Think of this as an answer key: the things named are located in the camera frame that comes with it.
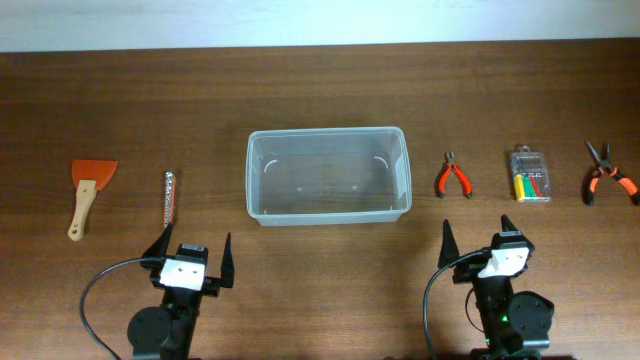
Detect small red-handled cutting pliers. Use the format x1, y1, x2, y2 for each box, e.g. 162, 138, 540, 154
435, 151, 474, 200

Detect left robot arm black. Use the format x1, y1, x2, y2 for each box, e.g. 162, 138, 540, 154
127, 224, 235, 359

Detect orange socket bit rail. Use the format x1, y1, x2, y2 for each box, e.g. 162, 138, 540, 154
163, 171, 176, 227

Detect right robot arm white-black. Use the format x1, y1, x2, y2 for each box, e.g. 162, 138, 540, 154
438, 215, 555, 360

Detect orange scraper wooden handle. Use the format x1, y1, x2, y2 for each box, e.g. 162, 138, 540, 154
67, 159, 119, 241

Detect clear screwdriver bit case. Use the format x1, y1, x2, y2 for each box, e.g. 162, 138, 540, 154
510, 145, 551, 203

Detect clear plastic container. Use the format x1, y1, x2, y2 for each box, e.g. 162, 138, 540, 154
245, 126, 412, 227

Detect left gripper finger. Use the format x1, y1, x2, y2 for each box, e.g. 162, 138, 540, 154
141, 223, 173, 269
220, 233, 235, 288

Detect orange-black long nose pliers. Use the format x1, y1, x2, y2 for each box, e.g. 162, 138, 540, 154
583, 142, 639, 206

